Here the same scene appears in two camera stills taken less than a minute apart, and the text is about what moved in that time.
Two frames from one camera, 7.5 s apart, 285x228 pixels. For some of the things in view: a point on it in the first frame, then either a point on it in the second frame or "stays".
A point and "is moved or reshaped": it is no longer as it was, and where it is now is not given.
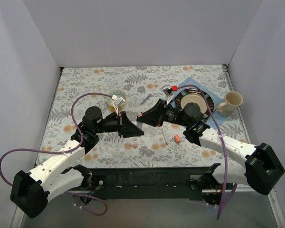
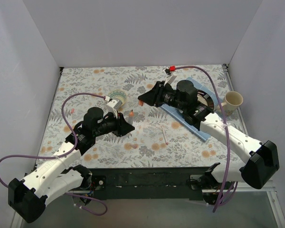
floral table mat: [130, 90] stays
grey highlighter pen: [139, 124] is moved or reshaped
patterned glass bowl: [119, 93] stays
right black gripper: [161, 113] to [160, 93]
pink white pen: [165, 136] stays
